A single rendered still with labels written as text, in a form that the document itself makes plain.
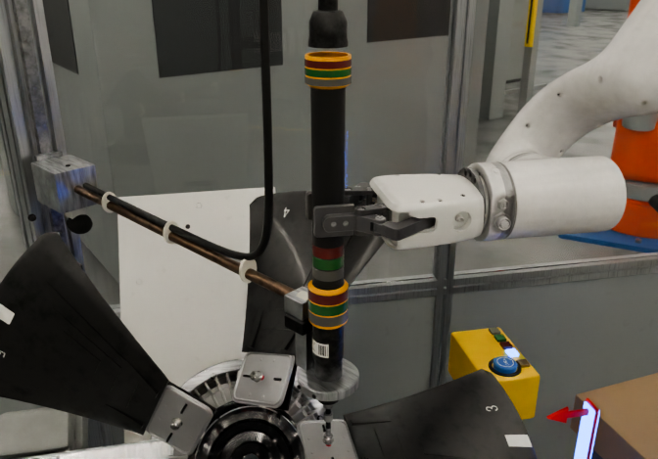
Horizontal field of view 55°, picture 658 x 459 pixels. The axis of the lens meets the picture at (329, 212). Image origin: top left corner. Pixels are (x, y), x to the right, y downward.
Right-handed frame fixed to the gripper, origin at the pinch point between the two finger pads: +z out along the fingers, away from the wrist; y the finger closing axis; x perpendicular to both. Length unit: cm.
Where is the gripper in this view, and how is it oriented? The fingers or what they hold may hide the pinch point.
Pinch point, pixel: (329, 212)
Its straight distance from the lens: 65.0
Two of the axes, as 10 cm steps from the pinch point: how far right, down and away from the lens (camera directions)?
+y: -2.0, -3.6, 9.1
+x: 0.1, -9.3, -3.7
